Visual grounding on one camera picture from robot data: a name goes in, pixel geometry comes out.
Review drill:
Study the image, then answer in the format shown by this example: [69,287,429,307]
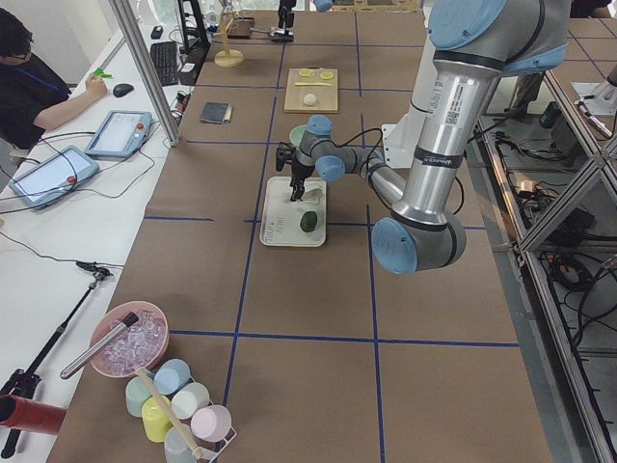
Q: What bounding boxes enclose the green avocado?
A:
[300,210,318,233]

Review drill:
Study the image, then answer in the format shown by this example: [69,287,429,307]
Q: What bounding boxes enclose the white steamed bun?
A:
[303,94,317,107]

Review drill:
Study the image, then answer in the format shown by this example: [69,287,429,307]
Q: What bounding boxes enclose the pink plastic cup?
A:
[190,405,231,442]

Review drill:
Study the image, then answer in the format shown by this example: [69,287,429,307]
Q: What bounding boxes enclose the steel muddler rod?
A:
[60,312,139,380]

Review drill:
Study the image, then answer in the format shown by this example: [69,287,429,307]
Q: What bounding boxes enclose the seated person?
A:
[1,9,107,150]

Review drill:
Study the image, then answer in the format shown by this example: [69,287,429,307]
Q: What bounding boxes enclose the pale green plastic cup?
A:
[124,376,151,418]

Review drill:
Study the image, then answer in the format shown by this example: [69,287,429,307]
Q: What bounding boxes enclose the white plastic cup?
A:
[171,382,210,420]

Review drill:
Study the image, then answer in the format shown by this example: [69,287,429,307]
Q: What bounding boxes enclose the wooden stick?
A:
[135,368,206,462]

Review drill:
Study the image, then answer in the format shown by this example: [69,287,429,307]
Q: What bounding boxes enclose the pink bowl with ice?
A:
[91,301,170,378]

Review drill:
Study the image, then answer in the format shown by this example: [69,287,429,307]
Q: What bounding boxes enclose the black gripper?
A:
[276,142,314,202]

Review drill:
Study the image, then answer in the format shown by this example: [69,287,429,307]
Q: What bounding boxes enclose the black keyboard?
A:
[149,41,178,87]

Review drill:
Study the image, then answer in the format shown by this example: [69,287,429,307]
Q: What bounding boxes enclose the cream bear tray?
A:
[259,177,327,247]

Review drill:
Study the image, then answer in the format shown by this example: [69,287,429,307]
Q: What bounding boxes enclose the red cylinder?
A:
[1,395,67,435]

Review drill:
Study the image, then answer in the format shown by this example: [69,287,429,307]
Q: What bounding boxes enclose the teach pendant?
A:
[85,110,152,159]
[9,146,99,208]

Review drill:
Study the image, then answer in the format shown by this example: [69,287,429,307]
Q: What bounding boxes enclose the far teach pendant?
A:
[85,110,152,159]

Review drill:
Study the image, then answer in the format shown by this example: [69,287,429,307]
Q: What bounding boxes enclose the yellow plastic cup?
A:
[142,396,174,443]

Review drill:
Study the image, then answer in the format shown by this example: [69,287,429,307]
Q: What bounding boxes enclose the black tripod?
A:
[0,259,115,459]

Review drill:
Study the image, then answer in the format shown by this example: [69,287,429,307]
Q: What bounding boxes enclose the metal ice scoop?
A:
[251,27,294,42]

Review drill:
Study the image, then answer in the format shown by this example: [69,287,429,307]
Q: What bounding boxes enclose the near teach pendant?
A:
[9,146,99,208]

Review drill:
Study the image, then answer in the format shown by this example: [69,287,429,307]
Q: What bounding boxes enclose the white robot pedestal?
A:
[382,124,420,169]

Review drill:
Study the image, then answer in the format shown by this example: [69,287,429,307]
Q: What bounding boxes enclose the light blue plastic cup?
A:
[153,358,191,395]

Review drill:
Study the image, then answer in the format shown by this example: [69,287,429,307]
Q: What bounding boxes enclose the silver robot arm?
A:
[276,1,571,274]
[312,0,334,13]

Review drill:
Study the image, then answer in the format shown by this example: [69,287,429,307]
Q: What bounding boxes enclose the wooden mug tree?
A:
[214,0,244,68]

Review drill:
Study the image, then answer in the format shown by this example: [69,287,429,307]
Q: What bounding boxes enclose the grey folded cloth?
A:
[200,101,233,124]

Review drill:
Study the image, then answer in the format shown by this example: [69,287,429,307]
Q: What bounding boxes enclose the yellow plastic knife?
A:
[294,81,333,87]

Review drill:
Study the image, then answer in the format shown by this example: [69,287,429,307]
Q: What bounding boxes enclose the dark glass rack tray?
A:
[227,17,255,40]

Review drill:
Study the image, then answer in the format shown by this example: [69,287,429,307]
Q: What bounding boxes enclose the black computer mouse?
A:
[112,83,134,97]

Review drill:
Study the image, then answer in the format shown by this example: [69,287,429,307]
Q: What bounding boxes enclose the white wire cup rack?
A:
[185,382,232,443]

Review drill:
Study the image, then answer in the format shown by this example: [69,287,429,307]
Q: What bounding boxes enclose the bamboo cutting board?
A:
[283,68,338,114]

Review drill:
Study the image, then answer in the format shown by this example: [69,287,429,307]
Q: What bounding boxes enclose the green ceramic bowl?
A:
[289,124,307,147]

